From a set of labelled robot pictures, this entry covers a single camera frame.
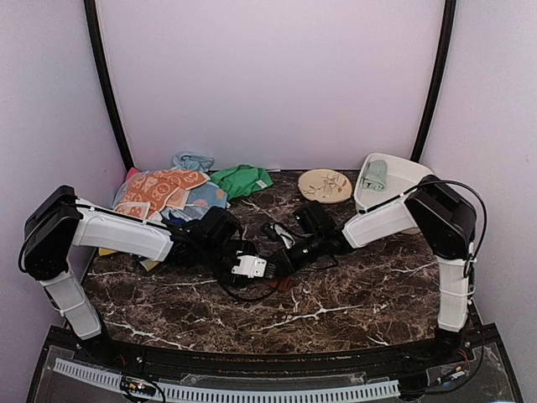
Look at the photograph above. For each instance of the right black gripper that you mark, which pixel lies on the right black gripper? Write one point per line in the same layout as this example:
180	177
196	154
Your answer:
290	264

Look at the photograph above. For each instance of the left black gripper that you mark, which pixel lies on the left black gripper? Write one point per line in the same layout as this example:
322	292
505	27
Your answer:
246	245

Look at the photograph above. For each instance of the dark red towel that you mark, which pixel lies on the dark red towel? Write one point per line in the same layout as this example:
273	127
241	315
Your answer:
284	284

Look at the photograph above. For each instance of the mint green panda towel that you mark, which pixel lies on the mint green panda towel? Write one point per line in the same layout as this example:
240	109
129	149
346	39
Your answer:
374	176

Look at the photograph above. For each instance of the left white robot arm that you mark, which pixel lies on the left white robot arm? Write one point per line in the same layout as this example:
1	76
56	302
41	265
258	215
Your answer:
64	221

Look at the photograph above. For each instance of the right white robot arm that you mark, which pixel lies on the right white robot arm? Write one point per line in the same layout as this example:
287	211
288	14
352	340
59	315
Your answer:
445	218

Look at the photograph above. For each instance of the royal blue towel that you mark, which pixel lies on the royal blue towel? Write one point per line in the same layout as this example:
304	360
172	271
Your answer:
175	215

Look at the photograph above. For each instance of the blue orange patterned towel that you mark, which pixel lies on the blue orange patterned towel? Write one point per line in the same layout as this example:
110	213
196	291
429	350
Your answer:
202	198

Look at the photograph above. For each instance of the beige bird ceramic plate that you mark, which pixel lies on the beige bird ceramic plate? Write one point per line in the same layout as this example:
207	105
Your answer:
325	186

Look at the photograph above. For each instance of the white yellow patterned towel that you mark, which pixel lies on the white yellow patterned towel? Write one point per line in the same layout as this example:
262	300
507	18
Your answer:
147	264

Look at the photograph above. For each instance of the bright green towel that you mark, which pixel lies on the bright green towel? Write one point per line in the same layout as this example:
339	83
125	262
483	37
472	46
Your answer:
242	180

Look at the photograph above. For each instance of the light blue towel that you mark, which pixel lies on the light blue towel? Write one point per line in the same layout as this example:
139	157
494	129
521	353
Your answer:
191	161

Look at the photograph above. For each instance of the orange pink patterned towel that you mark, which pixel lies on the orange pink patterned towel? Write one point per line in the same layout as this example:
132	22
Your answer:
148	194

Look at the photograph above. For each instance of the white plastic tub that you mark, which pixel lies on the white plastic tub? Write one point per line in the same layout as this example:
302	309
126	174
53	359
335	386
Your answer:
398	180

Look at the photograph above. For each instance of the small green circuit board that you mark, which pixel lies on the small green circuit board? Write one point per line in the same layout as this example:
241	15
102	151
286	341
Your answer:
135	386

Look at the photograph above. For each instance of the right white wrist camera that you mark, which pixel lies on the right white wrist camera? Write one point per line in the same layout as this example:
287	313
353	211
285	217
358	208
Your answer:
277	233

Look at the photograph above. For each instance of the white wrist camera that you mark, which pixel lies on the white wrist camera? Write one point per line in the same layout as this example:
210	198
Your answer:
277	233
249	265

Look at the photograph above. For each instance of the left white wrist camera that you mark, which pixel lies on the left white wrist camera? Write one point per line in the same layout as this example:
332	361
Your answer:
249	265

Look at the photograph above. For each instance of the black front table rail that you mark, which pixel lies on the black front table rail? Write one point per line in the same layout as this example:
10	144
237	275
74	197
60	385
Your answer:
403	359

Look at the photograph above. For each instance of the white slotted cable duct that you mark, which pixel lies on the white slotted cable duct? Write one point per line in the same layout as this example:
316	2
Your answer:
200	388

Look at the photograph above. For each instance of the right black frame post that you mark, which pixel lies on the right black frame post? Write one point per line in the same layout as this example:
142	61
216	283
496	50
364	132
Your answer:
441	55

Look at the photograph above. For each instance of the black frame post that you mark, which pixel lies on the black frame post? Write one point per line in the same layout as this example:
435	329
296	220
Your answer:
441	55
103	74

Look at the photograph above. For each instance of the left black frame post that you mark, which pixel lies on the left black frame post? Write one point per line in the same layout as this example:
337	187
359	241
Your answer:
103	74

